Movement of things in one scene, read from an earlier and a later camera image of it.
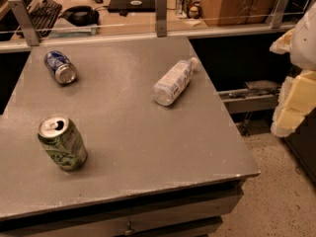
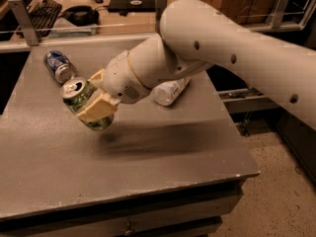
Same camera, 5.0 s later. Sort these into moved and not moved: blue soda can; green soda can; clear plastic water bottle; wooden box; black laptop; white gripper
Moved: white gripper; green soda can
Not moved: black laptop; clear plastic water bottle; wooden box; blue soda can
